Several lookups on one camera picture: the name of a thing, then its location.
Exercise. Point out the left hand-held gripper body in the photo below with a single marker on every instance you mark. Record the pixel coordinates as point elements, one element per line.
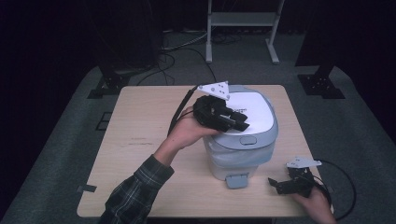
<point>211,107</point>

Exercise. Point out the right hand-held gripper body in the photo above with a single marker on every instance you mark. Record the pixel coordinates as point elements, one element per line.
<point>300,177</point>

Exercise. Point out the white pedal trash bin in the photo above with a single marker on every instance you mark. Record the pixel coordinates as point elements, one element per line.
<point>249,124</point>

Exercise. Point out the person's left hand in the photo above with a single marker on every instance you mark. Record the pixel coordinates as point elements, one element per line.
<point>190,130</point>

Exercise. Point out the person's right hand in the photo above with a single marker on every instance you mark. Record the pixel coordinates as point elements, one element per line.
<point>317,205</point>

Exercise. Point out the white trash bag liner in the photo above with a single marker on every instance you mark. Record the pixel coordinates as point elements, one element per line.
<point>230,155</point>

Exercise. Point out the white metal stand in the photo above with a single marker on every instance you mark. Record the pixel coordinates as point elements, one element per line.
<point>243,21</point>

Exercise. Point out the grey tape strip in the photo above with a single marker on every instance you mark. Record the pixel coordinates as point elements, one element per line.
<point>86,188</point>

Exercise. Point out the black stand with base plate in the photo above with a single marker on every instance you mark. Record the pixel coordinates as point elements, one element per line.
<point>320,81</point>
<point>109,81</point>

